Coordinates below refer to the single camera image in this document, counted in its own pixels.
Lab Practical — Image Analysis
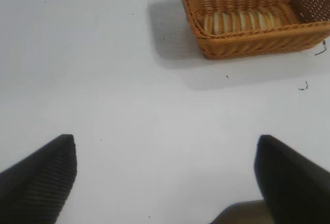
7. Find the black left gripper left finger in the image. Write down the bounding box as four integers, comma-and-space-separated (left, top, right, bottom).
0, 134, 77, 224

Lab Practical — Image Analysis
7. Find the brown woven wicker basket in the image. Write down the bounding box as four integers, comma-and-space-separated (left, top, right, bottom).
177, 0, 330, 60

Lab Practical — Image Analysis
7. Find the long striped twisted bread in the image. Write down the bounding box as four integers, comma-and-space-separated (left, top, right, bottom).
203, 11, 283, 35

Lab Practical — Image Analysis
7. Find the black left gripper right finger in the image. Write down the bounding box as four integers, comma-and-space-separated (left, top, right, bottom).
254, 134, 330, 224

